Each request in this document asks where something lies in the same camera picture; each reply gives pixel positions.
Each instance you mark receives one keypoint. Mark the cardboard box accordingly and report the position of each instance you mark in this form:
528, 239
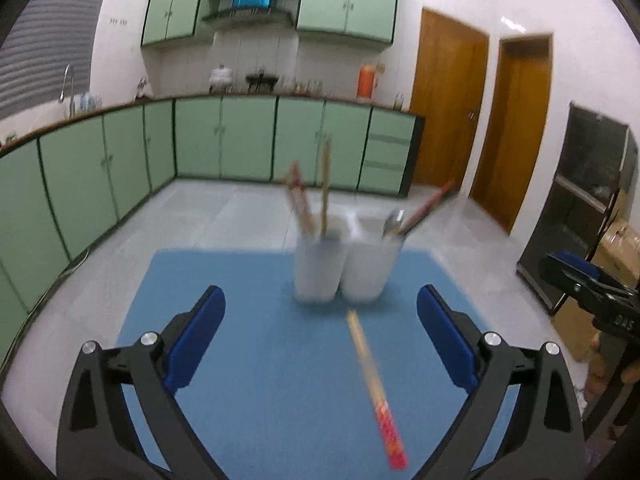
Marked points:
620, 250

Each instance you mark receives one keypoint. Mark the orange thermos jug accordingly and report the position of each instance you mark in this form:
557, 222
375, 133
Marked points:
366, 82

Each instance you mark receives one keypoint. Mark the grey window blinds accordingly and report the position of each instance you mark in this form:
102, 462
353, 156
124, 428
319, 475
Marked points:
50, 35

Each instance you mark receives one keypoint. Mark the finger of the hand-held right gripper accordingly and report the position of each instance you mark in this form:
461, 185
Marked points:
560, 275
580, 266

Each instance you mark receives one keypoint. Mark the black glass cabinet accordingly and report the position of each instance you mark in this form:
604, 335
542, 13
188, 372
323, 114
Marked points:
575, 195

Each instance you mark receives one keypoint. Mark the metal faucet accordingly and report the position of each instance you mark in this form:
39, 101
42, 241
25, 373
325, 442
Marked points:
66, 75

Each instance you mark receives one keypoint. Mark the row of green base cabinets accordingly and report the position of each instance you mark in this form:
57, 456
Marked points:
200, 135

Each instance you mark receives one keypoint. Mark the blue table mat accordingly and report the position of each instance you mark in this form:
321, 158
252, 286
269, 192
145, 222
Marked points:
280, 360

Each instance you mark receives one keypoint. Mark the black wok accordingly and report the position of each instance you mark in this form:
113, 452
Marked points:
262, 80

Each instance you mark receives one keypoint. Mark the person's right hand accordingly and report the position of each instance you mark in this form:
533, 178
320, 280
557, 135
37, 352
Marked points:
631, 372

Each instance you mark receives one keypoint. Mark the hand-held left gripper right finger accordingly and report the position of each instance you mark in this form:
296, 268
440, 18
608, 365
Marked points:
445, 340

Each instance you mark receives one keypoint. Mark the small glass jar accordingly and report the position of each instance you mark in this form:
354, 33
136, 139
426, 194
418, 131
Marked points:
399, 101

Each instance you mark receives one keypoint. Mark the white lidded pot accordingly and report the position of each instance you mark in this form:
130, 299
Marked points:
220, 79

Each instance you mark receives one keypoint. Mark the green upper cabinets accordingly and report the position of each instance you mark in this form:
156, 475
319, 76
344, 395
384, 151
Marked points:
340, 5

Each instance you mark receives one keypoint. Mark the white double utensil holder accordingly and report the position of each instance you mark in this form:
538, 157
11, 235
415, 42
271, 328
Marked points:
320, 270

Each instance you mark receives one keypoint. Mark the wooden door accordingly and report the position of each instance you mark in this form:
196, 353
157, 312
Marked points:
445, 110
515, 135

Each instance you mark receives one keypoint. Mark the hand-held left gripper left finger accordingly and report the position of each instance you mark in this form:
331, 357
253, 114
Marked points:
197, 340

